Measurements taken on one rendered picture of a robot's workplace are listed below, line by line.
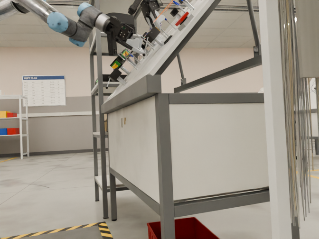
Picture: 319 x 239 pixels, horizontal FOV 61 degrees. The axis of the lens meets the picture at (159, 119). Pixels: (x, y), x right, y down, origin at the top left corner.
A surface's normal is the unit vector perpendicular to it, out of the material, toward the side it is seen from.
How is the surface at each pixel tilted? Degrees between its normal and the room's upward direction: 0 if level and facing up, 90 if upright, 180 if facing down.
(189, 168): 90
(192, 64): 90
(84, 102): 90
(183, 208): 90
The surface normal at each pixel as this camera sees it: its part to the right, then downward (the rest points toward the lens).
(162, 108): 0.33, -0.04
